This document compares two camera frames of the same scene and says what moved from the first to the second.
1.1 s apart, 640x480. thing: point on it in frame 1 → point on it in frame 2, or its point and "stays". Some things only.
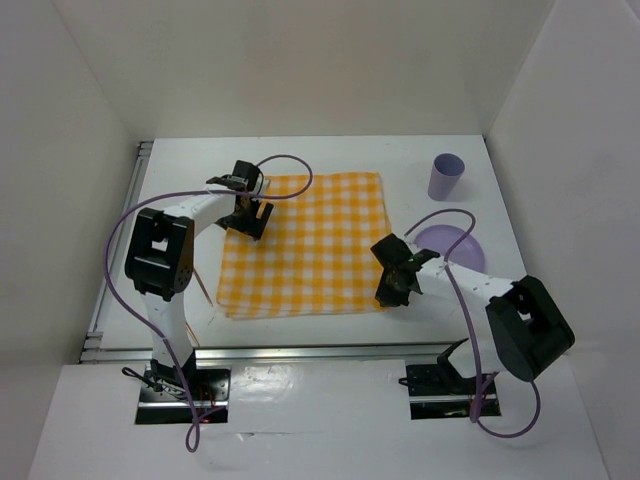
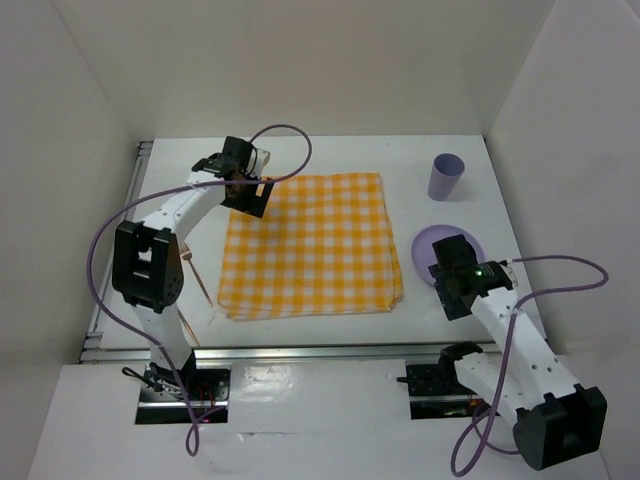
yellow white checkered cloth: [313, 254] stays
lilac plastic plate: [440, 238] stays
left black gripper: [246, 227] → [253, 204]
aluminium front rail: [333, 352] stays
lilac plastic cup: [446, 172] stays
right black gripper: [384, 296] → [454, 308]
